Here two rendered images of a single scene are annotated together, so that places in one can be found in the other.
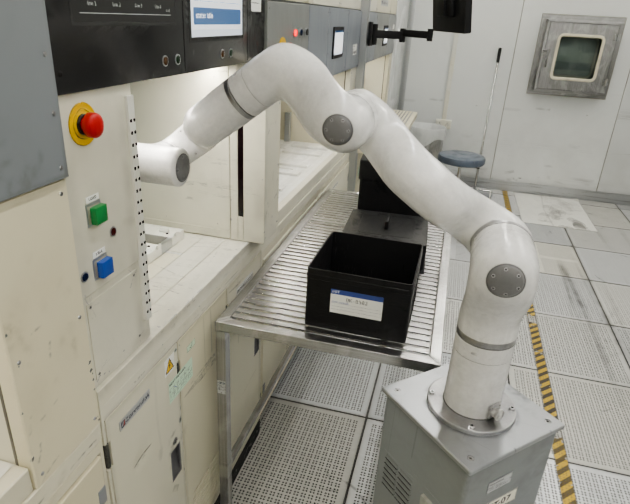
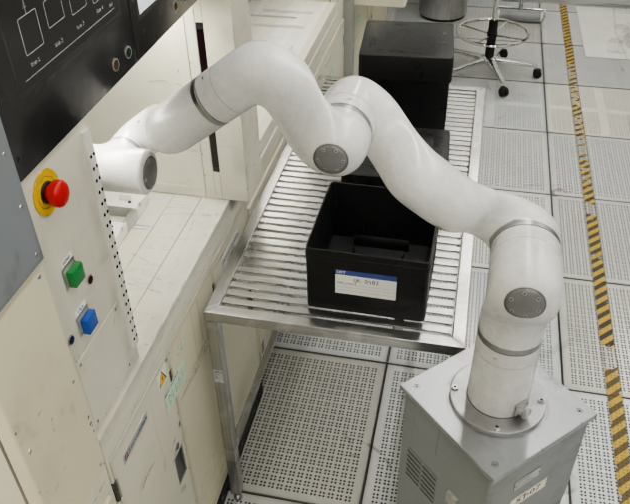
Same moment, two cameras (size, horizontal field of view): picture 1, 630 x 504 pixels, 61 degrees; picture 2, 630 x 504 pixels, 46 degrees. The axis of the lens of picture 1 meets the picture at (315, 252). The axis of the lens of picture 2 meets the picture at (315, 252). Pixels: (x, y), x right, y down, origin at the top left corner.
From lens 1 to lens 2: 0.39 m
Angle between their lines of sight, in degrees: 14
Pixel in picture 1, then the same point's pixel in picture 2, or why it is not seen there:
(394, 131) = (396, 132)
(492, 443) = (518, 444)
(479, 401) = (504, 402)
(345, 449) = (364, 405)
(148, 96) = not seen: hidden behind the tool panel
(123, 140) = (86, 180)
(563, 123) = not seen: outside the picture
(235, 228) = (211, 185)
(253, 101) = (228, 112)
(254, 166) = not seen: hidden behind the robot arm
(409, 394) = (430, 391)
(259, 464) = (267, 432)
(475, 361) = (498, 366)
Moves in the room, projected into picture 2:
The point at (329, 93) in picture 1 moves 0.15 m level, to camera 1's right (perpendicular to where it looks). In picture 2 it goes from (318, 117) to (419, 114)
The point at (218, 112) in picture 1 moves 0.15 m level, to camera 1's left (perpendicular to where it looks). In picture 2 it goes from (188, 124) to (95, 127)
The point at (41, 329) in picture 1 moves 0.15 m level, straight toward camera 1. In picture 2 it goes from (43, 411) to (75, 485)
